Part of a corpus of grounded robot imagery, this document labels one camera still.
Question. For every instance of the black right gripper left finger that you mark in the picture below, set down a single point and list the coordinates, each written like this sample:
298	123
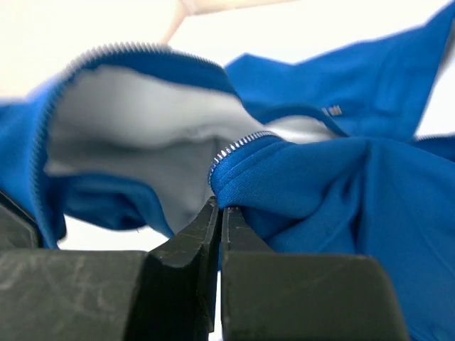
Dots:
165	294

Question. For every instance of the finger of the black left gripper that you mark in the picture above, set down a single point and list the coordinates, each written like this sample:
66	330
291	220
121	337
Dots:
18	228

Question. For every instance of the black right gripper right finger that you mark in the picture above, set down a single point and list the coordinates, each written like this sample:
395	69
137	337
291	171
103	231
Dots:
274	296

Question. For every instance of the blue jacket white lining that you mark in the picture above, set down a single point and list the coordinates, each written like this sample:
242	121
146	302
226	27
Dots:
123	149

